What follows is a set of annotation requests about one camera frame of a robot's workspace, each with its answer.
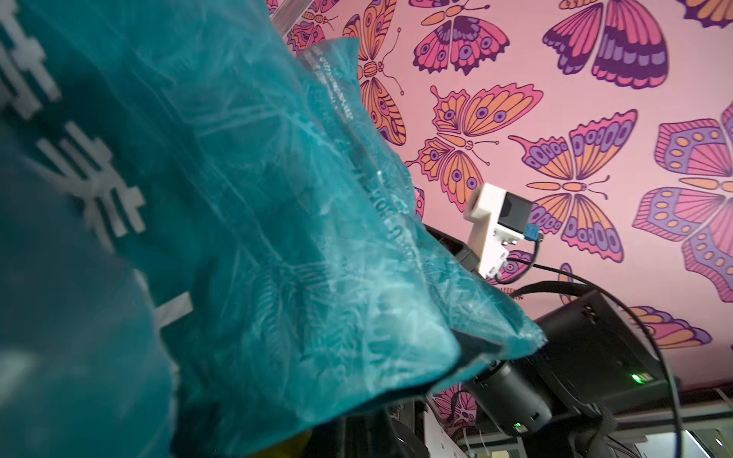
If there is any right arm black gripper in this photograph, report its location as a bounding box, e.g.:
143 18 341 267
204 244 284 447
425 225 479 274

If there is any teal orange fertilizer bag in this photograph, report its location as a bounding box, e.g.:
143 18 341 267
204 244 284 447
295 38 546 405
1 1 397 457

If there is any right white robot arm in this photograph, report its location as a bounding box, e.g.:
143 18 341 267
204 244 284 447
450 270 685 457

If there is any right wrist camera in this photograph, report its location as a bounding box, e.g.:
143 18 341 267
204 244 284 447
463 183 543 285

